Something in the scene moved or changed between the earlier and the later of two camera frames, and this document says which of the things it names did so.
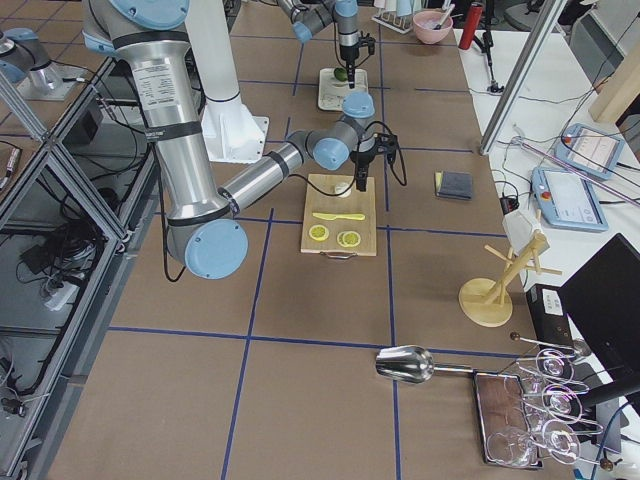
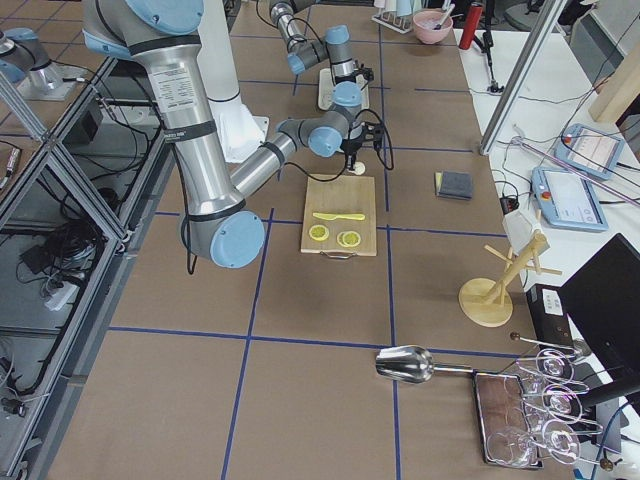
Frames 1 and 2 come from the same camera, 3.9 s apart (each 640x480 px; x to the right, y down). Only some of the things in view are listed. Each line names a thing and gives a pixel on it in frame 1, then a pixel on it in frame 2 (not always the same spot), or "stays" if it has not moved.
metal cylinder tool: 437,27 stays
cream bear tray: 332,92 stays
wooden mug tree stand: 489,303 stays
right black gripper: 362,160 -> 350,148
